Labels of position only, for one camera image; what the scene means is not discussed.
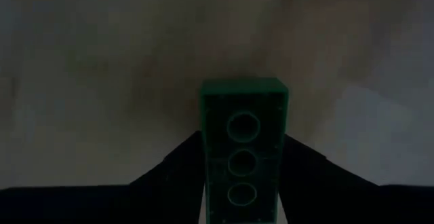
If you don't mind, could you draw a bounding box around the long green block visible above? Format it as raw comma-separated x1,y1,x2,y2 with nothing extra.
199,77,290,224

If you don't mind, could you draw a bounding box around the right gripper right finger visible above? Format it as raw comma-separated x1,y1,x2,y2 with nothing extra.
277,133,394,224

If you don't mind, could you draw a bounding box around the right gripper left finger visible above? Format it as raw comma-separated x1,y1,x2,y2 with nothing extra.
115,130,207,224

